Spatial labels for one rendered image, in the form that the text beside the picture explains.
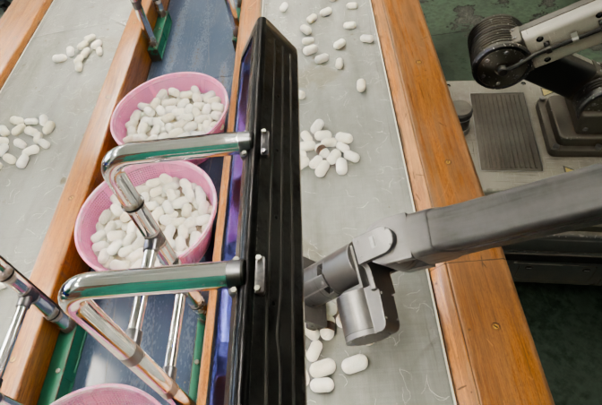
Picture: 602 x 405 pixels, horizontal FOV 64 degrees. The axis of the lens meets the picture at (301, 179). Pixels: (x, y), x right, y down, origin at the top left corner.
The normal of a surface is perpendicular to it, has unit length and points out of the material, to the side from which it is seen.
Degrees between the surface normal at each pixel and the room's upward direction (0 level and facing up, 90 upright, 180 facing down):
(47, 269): 0
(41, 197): 0
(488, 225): 37
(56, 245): 0
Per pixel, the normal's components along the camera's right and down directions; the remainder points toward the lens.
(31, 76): -0.12, -0.64
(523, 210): -0.63, -0.25
